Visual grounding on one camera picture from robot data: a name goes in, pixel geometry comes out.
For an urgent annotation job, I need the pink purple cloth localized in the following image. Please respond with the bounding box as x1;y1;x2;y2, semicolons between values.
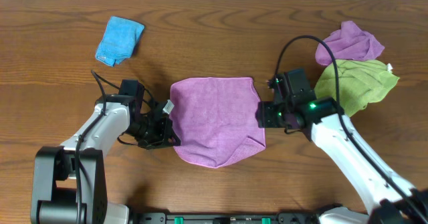
170;77;266;169

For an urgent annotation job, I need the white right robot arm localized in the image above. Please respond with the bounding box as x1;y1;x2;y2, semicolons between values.
256;69;427;223

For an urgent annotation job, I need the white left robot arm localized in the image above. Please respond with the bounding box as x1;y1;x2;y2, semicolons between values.
30;80;181;223

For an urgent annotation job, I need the crumpled green cloth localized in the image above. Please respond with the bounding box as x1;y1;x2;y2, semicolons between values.
314;60;399;117

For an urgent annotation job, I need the folded blue cloth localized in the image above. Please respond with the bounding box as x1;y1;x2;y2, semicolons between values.
95;16;145;67

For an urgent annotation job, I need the crumpled purple cloth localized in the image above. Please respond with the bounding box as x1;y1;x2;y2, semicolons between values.
323;21;385;61

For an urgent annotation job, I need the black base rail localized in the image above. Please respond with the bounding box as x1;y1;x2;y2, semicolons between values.
128;203;342;224

